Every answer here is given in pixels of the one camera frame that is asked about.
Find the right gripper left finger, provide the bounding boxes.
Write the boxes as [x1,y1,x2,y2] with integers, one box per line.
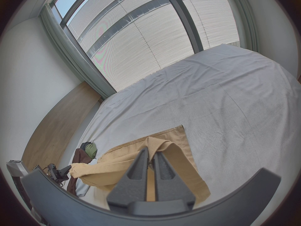
[106,147,150,213]

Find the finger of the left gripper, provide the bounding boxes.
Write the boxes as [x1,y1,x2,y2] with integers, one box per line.
[59,164,72,175]

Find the brown garment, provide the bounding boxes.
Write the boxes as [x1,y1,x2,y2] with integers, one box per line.
[66,148,92,196]

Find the bed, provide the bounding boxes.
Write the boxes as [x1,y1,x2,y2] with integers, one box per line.
[21,43,301,211]

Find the window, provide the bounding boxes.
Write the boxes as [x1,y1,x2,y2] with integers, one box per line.
[54,0,240,96]

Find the grey-green curtain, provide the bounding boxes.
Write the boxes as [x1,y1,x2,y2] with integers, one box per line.
[40,4,117,101]
[223,0,259,54]

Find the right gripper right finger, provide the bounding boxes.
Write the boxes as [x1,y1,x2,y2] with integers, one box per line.
[152,152,196,210]

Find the green garment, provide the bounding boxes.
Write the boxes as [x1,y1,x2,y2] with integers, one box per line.
[85,143,97,159]

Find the tan shorts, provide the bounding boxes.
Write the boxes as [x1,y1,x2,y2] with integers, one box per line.
[69,124,211,203]

